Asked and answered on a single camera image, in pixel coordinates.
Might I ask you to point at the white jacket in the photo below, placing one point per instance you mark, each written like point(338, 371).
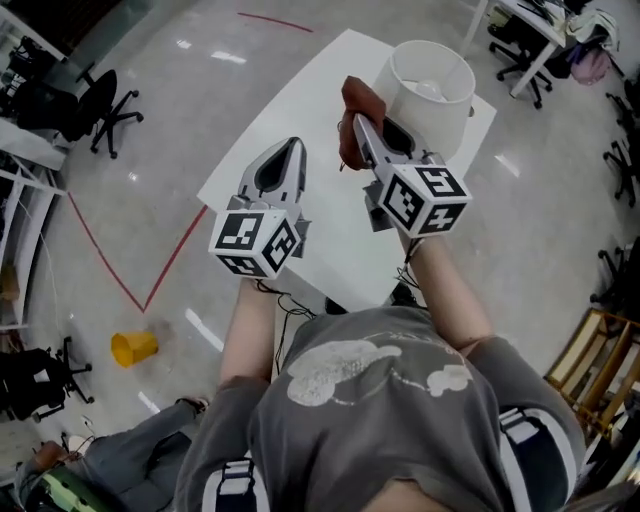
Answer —
point(592, 25)

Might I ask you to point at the person's gray trouser leg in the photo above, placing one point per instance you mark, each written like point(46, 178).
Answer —
point(135, 450)

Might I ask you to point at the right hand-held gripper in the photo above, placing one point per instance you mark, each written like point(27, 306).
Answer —
point(420, 200)

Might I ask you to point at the white shade lamp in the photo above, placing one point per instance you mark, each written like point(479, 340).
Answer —
point(440, 112)

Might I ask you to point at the white metal rack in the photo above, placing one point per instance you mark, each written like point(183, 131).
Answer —
point(27, 220)

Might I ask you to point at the person's left forearm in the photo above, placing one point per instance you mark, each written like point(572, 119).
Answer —
point(247, 330)

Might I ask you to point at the person's right forearm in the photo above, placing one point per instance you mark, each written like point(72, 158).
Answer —
point(450, 295)

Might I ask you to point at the black office chair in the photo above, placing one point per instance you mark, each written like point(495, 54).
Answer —
point(95, 107)
point(520, 55)
point(625, 145)
point(617, 280)
point(35, 382)

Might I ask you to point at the purple backpack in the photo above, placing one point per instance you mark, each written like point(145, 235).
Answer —
point(592, 65)

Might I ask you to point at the white office desk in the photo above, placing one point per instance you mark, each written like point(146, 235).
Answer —
point(530, 20)

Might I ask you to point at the reddish brown cloth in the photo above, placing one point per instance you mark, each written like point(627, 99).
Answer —
point(362, 102)

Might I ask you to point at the person's gray printed shirt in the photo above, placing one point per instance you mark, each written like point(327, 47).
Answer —
point(380, 420)

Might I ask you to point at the wooden shelf frame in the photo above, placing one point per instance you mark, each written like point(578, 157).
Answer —
point(595, 365)

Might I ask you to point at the yellow plastic bin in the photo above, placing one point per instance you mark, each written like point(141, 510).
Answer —
point(134, 348)

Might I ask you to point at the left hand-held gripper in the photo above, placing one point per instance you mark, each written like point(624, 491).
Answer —
point(250, 237)

